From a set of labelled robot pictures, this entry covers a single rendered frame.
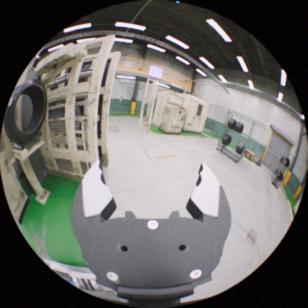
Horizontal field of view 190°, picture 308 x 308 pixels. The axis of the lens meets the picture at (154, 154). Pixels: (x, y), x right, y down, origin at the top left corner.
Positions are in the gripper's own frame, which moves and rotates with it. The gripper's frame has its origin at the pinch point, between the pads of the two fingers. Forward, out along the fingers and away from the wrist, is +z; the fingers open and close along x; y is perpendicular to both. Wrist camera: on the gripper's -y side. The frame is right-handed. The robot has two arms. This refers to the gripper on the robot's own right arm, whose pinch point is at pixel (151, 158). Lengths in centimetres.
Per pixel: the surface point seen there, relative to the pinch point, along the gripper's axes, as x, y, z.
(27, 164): -147, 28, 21
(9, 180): -176, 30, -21
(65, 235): -92, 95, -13
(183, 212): 47, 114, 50
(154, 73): 9, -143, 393
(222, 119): 722, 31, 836
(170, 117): 85, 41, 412
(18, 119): -140, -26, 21
